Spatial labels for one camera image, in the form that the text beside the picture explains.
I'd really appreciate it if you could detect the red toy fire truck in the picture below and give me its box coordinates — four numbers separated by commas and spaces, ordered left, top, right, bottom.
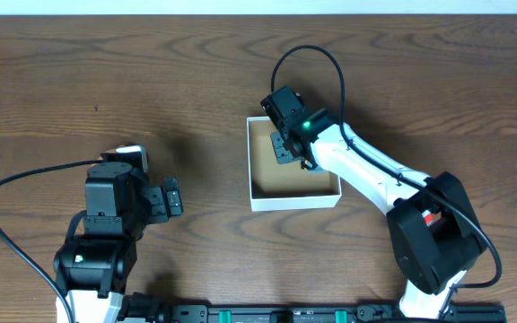
422, 210, 436, 226

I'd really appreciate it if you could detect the yellow grey toy dump truck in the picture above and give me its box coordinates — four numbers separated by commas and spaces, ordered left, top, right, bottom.
301, 160, 324, 172

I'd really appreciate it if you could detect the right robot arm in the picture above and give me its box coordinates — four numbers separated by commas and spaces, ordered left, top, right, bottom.
261, 86, 488, 319

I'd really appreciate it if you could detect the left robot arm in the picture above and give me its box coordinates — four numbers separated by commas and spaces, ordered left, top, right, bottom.
54, 161, 183, 322

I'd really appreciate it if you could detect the white cardboard box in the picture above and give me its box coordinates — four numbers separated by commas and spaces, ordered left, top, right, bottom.
247, 117, 342, 212

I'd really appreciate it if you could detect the right black cable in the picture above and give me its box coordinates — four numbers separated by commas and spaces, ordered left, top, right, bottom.
270, 44, 504, 290

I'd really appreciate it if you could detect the black cable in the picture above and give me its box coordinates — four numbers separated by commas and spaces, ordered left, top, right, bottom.
270, 44, 504, 290
0, 159, 103, 323

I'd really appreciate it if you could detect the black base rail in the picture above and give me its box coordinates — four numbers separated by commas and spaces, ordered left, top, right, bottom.
118, 292, 507, 323

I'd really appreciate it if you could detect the left black cable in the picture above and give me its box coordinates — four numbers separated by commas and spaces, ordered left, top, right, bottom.
0, 159, 103, 323

